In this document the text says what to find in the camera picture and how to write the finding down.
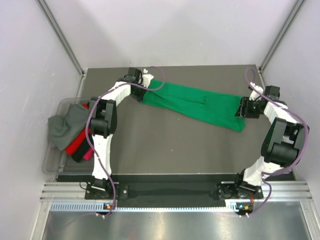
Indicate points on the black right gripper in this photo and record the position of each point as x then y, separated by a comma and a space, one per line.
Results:
245, 104

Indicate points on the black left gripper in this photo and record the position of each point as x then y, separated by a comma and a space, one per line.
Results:
139, 98

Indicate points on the green t shirt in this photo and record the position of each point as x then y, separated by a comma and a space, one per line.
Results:
210, 107

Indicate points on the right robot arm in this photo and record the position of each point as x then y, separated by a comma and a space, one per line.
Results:
284, 140

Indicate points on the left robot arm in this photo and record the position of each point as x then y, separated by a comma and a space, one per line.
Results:
103, 124

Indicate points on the pink t shirt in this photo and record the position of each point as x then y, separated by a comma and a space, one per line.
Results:
88, 155

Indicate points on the grey t shirt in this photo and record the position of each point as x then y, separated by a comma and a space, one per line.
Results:
62, 130

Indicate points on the red t shirt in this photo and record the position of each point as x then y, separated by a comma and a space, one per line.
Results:
71, 148

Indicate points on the clear plastic bin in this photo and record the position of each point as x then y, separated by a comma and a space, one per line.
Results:
58, 162

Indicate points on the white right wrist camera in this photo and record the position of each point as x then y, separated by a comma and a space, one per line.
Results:
256, 91

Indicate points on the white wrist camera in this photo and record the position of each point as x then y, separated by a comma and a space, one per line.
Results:
256, 91
146, 78

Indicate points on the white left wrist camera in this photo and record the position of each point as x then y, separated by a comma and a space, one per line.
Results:
146, 78

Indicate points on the aluminium frame rail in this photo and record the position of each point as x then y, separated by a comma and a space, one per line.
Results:
281, 191

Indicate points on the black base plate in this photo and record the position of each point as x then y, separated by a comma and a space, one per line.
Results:
213, 190

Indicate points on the left aluminium corner post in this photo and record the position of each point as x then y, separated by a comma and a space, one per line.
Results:
60, 35

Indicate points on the aluminium corner post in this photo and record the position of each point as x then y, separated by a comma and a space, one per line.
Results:
289, 20
60, 35

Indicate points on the right aluminium corner post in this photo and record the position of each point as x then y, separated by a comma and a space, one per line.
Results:
289, 20

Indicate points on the grey slotted cable duct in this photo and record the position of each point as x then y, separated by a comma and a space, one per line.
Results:
105, 207

